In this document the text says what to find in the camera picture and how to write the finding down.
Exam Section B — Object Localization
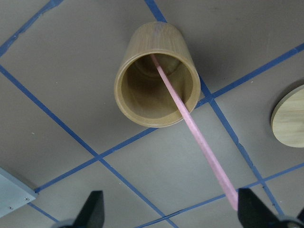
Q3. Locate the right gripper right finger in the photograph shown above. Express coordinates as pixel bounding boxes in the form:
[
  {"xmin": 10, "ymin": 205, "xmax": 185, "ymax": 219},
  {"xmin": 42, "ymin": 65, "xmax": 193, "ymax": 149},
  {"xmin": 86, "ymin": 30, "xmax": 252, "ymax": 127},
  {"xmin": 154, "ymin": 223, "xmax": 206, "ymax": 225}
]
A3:
[{"xmin": 237, "ymin": 187, "xmax": 304, "ymax": 228}]

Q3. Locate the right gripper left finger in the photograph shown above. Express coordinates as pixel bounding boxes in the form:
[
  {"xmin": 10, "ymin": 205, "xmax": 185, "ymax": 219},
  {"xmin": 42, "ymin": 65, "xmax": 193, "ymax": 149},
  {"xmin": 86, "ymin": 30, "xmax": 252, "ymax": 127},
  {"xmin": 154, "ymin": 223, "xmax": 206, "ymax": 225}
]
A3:
[{"xmin": 53, "ymin": 190, "xmax": 105, "ymax": 228}]

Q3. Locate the pink chopstick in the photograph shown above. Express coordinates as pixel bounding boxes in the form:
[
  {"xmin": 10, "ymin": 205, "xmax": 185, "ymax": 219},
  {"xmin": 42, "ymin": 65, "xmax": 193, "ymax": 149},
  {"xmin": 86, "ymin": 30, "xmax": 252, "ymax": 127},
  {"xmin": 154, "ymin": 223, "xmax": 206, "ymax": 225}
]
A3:
[{"xmin": 151, "ymin": 54, "xmax": 238, "ymax": 211}]

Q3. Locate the bamboo cylinder holder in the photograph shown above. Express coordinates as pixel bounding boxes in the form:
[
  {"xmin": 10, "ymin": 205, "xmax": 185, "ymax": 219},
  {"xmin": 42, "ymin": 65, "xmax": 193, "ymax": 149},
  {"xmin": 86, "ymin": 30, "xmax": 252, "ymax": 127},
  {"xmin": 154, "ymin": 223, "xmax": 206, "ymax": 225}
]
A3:
[{"xmin": 114, "ymin": 21, "xmax": 201, "ymax": 128}]

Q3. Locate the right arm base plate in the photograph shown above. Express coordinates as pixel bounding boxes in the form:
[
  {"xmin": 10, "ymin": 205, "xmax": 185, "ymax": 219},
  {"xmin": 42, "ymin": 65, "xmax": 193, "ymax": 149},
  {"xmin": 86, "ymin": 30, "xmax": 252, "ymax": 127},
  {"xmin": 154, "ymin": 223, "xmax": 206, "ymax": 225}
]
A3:
[{"xmin": 0, "ymin": 168, "xmax": 38, "ymax": 217}]

